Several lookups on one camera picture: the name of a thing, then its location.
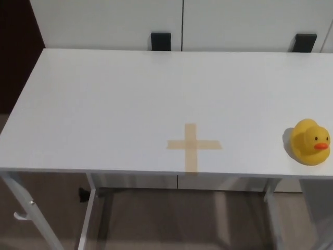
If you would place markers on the yellow rubber duck toy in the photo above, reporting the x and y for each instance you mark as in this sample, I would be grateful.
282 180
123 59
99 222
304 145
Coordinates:
307 145

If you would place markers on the beige tape cross marker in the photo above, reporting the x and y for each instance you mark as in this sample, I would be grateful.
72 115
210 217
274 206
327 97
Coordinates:
191 144

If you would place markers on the black floor foot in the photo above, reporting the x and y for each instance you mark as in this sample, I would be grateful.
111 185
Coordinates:
83 195

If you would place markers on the white cabinet panel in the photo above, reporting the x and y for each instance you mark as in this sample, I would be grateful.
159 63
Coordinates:
104 23
255 24

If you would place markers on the white coat hook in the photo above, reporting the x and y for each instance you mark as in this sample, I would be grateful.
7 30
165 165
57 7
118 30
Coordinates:
19 215

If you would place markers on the black bracket foot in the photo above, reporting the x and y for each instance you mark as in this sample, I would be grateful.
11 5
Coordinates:
160 41
305 43

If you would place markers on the white metal desk frame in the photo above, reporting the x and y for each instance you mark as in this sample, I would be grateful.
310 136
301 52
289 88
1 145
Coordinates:
89 203

